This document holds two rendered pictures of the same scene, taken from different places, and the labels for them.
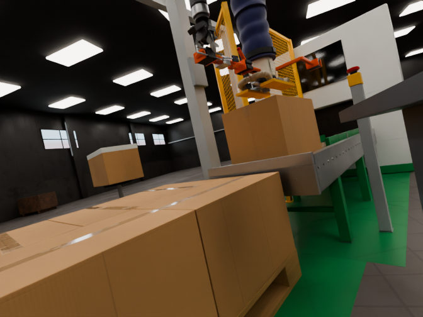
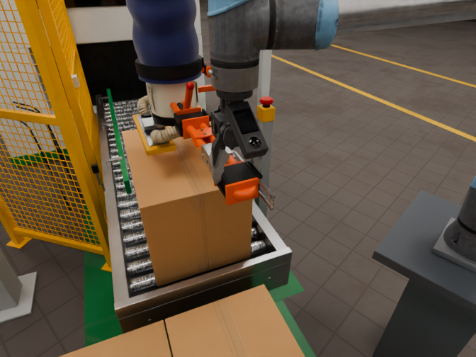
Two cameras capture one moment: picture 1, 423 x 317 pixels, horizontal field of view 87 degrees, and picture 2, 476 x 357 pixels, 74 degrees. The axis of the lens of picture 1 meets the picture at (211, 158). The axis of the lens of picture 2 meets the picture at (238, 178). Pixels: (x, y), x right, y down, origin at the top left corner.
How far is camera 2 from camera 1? 1.34 m
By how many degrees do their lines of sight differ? 69
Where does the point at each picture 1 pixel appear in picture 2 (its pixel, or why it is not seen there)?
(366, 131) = (265, 169)
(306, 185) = (278, 280)
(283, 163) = (260, 268)
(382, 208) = not seen: hidden behind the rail
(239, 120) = (183, 215)
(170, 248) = not seen: outside the picture
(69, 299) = not seen: outside the picture
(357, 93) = (268, 131)
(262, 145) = (217, 244)
